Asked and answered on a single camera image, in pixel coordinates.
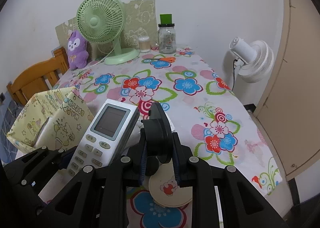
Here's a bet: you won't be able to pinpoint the white air conditioner remote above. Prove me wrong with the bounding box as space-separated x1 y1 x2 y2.
65 99 139 180

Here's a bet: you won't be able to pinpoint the round cream compact mirror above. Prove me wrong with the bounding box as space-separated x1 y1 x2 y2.
149 161 193 207

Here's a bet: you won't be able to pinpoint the black phone stand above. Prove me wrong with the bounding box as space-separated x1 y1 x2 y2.
127 101 190 184

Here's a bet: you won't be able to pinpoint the yellow fabric storage box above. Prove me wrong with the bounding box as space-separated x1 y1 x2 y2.
7 86 94 154

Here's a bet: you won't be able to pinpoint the blue plaid bedding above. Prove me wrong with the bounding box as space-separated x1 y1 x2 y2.
0 100 22 165

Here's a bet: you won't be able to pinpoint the floral tablecloth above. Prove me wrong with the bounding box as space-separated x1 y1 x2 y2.
39 47 283 228

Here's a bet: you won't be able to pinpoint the wooden bed headboard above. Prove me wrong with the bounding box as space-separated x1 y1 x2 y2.
7 47 69 105

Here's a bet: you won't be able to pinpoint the purple plush toy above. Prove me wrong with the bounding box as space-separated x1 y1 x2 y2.
67 30 89 70

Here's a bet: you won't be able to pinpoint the cotton swab container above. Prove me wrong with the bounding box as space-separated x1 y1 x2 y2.
138 36 151 53

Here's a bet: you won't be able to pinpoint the beige wooden door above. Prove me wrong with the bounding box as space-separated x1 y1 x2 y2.
255 0 319 180

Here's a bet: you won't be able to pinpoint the glass mason jar mug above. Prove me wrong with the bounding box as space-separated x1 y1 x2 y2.
158 24 176 54

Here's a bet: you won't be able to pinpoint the white floor fan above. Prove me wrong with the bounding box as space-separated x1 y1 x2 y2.
222 37 275 90

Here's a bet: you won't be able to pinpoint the green desk fan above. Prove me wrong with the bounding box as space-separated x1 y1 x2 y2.
76 0 139 65

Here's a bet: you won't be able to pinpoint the green cup on jar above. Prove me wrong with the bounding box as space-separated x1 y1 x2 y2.
160 14 172 25

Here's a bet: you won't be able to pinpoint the white fan power cord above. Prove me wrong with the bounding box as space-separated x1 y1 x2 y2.
85 40 118 67

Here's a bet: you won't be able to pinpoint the orange handled scissors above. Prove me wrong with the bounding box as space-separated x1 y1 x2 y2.
152 57 176 63

